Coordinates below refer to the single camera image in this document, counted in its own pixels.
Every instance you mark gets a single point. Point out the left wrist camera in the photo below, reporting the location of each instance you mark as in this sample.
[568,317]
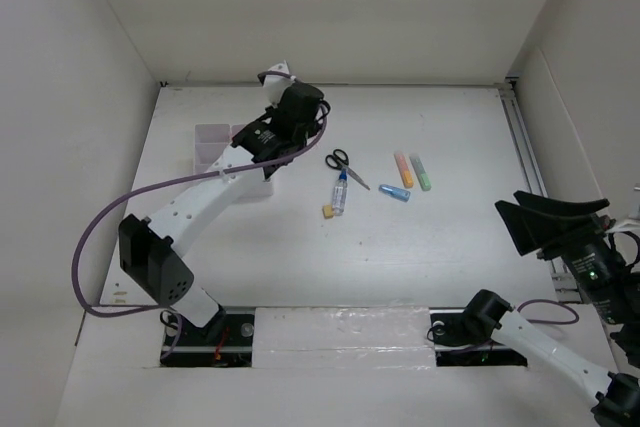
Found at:
[276,80]

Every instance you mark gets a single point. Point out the orange highlighter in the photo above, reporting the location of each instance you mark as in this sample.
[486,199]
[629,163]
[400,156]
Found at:
[404,170]

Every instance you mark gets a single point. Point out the white left organizer bin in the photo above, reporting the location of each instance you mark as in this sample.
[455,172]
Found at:
[210,140]

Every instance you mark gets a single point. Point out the aluminium side rail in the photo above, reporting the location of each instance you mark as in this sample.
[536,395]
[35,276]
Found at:
[564,283]

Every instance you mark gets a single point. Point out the black handled scissors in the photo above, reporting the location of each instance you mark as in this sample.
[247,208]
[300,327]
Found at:
[338,160]

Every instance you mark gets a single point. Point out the yellow eraser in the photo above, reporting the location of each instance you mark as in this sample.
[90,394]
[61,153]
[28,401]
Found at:
[327,211]

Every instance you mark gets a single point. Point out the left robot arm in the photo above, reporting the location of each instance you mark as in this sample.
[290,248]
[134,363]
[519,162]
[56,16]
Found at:
[152,250]

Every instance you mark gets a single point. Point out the blue correction tape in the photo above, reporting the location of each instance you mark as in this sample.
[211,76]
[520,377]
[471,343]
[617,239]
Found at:
[394,192]

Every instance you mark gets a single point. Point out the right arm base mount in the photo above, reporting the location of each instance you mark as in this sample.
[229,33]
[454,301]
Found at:
[455,347]

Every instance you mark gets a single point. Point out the green highlighter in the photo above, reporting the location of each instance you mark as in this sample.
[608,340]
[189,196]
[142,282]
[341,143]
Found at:
[420,172]

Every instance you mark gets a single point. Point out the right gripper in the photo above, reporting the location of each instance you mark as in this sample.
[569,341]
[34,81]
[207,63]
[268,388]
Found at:
[530,227]

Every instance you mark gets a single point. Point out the clear glue bottle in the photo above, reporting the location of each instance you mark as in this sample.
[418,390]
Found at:
[339,194]

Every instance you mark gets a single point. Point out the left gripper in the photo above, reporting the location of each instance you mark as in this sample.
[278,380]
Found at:
[269,111]

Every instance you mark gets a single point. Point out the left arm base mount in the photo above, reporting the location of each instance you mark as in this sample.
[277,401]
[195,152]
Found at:
[232,347]

